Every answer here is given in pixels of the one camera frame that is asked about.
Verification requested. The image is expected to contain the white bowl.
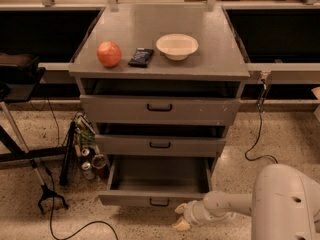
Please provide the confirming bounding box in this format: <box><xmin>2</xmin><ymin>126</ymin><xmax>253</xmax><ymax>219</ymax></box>
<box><xmin>156</xmin><ymin>34</ymin><xmax>199</xmax><ymax>61</ymax></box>

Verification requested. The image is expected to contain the black tray on stand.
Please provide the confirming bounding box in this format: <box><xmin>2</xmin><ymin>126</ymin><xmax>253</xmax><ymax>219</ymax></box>
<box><xmin>0</xmin><ymin>53</ymin><xmax>46</xmax><ymax>103</ymax></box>

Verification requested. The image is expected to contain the red apple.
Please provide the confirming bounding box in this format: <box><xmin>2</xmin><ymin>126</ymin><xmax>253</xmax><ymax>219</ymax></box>
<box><xmin>97</xmin><ymin>41</ymin><xmax>122</xmax><ymax>68</ymax></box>

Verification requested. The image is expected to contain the grey middle drawer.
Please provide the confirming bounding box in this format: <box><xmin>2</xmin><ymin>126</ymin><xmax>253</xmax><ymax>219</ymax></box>
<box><xmin>95</xmin><ymin>135</ymin><xmax>225</xmax><ymax>157</ymax></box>

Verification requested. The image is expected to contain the grey drawer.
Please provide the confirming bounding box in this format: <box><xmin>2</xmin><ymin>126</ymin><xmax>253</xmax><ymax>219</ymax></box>
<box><xmin>98</xmin><ymin>156</ymin><xmax>212</xmax><ymax>207</ymax></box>
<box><xmin>80</xmin><ymin>95</ymin><xmax>240</xmax><ymax>126</ymax></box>
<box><xmin>95</xmin><ymin>135</ymin><xmax>225</xmax><ymax>157</ymax></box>

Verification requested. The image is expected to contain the grey bottom drawer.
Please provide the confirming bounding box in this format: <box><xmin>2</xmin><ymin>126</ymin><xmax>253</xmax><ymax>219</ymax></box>
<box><xmin>98</xmin><ymin>156</ymin><xmax>212</xmax><ymax>207</ymax></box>

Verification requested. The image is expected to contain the black floor cable left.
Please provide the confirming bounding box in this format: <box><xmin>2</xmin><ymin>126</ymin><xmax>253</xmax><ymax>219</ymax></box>
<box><xmin>29</xmin><ymin>97</ymin><xmax>120</xmax><ymax>240</ymax></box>

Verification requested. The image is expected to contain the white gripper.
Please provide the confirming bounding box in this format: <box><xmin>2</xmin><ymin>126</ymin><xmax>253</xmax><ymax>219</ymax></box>
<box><xmin>172</xmin><ymin>201</ymin><xmax>213</xmax><ymax>231</ymax></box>

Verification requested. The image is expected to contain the silver soda can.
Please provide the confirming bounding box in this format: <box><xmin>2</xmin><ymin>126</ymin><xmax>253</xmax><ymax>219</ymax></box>
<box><xmin>81</xmin><ymin>161</ymin><xmax>95</xmax><ymax>180</ymax></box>

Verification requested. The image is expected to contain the brown glass jar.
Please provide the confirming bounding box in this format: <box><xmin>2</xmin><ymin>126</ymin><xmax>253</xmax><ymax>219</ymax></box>
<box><xmin>92</xmin><ymin>154</ymin><xmax>109</xmax><ymax>179</ymax></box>

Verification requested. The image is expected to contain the black power cable right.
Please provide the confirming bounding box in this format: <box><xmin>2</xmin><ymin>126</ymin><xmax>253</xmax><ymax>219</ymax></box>
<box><xmin>244</xmin><ymin>80</ymin><xmax>279</xmax><ymax>164</ymax></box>

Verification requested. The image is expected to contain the black tripod stand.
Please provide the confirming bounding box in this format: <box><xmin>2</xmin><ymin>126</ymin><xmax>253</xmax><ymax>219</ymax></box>
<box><xmin>0</xmin><ymin>101</ymin><xmax>69</xmax><ymax>214</ymax></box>

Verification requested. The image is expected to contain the grey top drawer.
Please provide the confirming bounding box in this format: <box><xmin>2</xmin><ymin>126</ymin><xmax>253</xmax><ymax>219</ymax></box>
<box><xmin>80</xmin><ymin>95</ymin><xmax>240</xmax><ymax>126</ymax></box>

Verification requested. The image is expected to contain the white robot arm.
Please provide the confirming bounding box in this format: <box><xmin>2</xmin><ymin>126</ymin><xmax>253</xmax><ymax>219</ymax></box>
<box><xmin>173</xmin><ymin>164</ymin><xmax>320</xmax><ymax>240</ymax></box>

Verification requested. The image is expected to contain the green snack bag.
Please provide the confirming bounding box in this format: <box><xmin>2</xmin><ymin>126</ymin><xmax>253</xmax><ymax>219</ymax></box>
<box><xmin>74</xmin><ymin>114</ymin><xmax>96</xmax><ymax>146</ymax></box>

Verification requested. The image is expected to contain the grey wooden drawer cabinet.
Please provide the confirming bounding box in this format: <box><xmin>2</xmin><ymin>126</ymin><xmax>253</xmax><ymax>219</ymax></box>
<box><xmin>68</xmin><ymin>3</ymin><xmax>251</xmax><ymax>172</ymax></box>

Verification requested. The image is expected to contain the dark blue snack packet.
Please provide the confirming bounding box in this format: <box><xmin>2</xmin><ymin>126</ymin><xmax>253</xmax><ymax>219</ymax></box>
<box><xmin>128</xmin><ymin>48</ymin><xmax>154</xmax><ymax>68</ymax></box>

